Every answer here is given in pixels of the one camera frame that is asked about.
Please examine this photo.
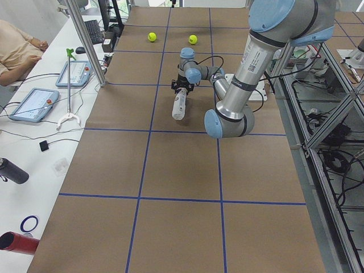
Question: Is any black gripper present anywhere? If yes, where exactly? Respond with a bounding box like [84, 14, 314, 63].
[171, 74, 195, 95]

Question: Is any yellow tennis ball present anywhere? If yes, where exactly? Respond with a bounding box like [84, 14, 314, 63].
[147, 32, 157, 43]
[188, 35, 198, 45]

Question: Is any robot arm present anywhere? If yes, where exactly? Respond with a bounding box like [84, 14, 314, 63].
[171, 1, 336, 139]

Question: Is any black box with label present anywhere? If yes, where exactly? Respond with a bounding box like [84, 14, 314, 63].
[102, 31, 117, 53]

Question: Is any teach pendant far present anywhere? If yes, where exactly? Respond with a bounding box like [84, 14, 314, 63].
[55, 61, 92, 88]

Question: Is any teach pendant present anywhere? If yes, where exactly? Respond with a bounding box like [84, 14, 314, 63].
[55, 61, 92, 88]
[9, 88, 59, 123]

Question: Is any black keyboard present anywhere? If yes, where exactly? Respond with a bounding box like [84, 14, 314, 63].
[84, 19, 104, 44]

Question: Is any black computer mouse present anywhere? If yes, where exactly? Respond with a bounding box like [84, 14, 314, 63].
[75, 47, 86, 55]

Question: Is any clear plastic bag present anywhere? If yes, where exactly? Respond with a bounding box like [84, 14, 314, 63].
[52, 158, 69, 177]

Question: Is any teach pendant near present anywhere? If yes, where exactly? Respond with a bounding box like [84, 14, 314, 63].
[9, 88, 59, 123]

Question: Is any small black square device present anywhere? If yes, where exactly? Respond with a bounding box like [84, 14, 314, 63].
[39, 140, 49, 152]

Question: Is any seated person beige shirt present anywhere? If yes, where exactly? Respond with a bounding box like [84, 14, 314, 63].
[1, 20, 48, 86]

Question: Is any black water bottle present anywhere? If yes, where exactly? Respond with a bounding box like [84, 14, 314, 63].
[1, 158, 29, 184]

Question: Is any blue tape roll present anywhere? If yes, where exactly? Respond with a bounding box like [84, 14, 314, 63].
[20, 215, 39, 233]

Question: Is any red cylinder tube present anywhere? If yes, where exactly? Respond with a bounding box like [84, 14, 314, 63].
[1, 231, 40, 255]

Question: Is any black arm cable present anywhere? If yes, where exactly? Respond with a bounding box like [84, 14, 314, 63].
[196, 55, 271, 113]

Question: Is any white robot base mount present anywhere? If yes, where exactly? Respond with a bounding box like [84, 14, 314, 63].
[225, 73, 267, 101]

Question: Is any green handled reacher grabber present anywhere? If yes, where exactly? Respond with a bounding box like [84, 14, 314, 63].
[56, 48, 81, 131]

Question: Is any aluminium frame post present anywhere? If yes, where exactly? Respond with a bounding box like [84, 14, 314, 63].
[65, 0, 106, 87]

